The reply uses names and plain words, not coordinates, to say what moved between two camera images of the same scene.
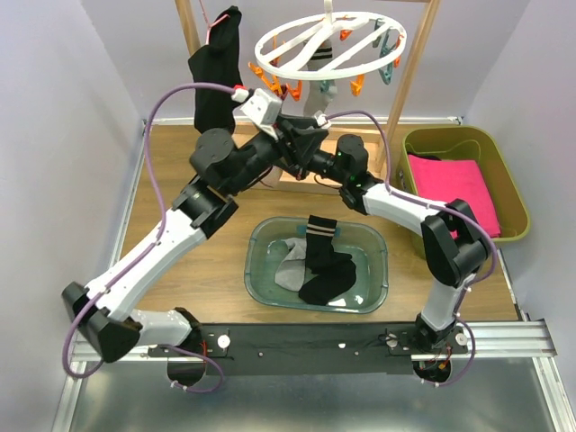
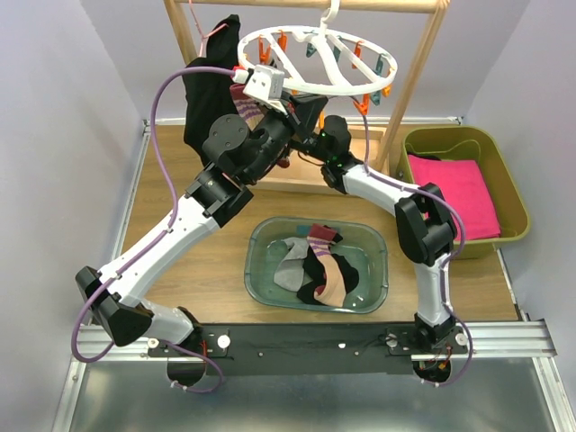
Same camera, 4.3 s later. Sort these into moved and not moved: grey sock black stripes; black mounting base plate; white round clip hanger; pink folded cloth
Moved: white round clip hanger
Not moved: pink folded cloth; black mounting base plate; grey sock black stripes
